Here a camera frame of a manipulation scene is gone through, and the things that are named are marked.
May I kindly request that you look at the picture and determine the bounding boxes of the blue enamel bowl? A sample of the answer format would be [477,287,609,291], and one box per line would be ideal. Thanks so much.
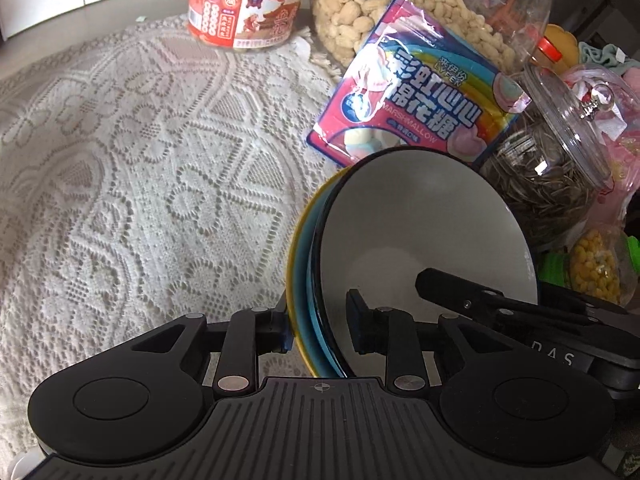
[307,148,538,377]

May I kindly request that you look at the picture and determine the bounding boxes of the bag of corn kernels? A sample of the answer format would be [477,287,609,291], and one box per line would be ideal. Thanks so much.
[568,228,622,304]

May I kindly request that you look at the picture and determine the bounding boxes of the clear jar sunflower seeds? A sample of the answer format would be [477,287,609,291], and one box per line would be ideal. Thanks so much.
[480,65,611,249]

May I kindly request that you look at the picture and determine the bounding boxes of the white lace tablecloth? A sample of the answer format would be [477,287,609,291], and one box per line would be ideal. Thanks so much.
[1,16,335,463]

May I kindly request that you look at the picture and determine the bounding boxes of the pink marshmallow bag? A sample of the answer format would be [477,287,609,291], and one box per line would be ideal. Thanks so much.
[307,0,530,166]

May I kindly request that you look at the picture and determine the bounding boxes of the clear jar with peanuts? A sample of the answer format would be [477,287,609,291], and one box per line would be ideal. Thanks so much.
[310,0,564,75]

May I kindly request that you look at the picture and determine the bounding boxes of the peanut jar red label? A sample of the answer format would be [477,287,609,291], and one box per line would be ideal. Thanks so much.
[188,0,302,51]

